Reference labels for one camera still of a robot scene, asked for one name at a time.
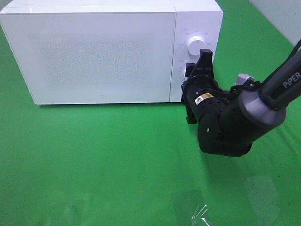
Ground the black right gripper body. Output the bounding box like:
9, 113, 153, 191
181, 73, 233, 125

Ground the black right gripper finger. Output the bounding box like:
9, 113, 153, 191
184, 63, 196, 77
196, 49, 214, 75

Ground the white timer knob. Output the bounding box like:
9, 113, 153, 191
182, 68, 188, 81

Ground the white microwave door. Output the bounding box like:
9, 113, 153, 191
0, 13, 175, 105

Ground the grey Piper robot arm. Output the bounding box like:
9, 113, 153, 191
181, 43, 301, 157

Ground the white upper power knob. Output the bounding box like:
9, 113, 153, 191
187, 34, 206, 56

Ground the clear tape strip front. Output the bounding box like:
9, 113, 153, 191
190, 204, 212, 226

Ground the white microwave oven body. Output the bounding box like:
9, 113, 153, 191
0, 0, 223, 103

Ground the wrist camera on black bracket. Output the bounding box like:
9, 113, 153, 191
235, 73, 254, 85

